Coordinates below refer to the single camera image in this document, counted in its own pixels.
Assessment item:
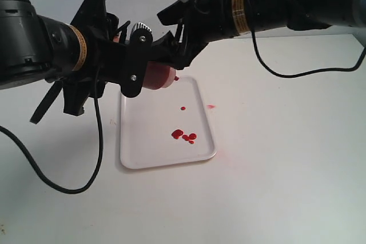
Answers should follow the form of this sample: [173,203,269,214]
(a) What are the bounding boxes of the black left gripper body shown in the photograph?
[62,22,153,115]

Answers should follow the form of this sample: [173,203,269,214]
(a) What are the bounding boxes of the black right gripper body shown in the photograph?
[157,0,246,54]

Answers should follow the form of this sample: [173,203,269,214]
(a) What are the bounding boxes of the red sauce squeeze bottle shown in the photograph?
[110,45,178,90]

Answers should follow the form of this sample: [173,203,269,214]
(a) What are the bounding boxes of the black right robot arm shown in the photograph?
[150,0,365,70]

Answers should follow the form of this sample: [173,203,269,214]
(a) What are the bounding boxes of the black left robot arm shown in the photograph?
[1,0,153,123]

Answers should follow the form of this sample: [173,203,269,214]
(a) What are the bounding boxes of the red sauce drops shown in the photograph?
[171,129,184,139]

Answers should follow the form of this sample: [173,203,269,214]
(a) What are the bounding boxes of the white rectangular plastic tray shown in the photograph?
[120,76,216,170]

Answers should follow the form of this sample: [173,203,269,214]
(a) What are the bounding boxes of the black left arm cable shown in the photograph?
[0,69,104,195]

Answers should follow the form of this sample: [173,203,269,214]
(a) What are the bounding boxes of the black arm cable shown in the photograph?
[0,69,104,195]
[228,0,366,78]

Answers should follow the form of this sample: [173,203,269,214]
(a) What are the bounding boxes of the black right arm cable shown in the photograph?
[228,0,366,78]

